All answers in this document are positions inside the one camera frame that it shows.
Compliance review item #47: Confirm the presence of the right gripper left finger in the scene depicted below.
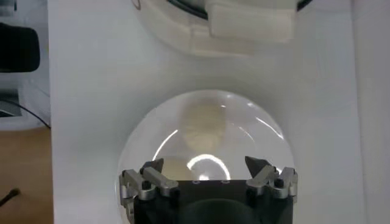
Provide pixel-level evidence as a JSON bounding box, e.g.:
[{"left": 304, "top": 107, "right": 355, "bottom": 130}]
[{"left": 118, "top": 157, "right": 180, "bottom": 208}]

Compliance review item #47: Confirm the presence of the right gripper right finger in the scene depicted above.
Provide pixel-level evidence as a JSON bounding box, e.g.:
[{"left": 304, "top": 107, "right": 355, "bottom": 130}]
[{"left": 244, "top": 156, "right": 299, "bottom": 204}]

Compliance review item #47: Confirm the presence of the white round plate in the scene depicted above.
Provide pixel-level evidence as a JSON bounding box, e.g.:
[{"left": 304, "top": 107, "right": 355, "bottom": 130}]
[{"left": 115, "top": 89, "right": 296, "bottom": 224}]

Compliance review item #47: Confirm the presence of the cream electric pot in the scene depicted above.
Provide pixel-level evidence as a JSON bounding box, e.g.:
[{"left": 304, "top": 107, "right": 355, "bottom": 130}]
[{"left": 133, "top": 0, "right": 257, "bottom": 58}]

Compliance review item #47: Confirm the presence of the black robot torso block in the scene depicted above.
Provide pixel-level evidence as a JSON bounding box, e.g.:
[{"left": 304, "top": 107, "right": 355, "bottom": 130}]
[{"left": 0, "top": 23, "right": 41, "bottom": 73}]

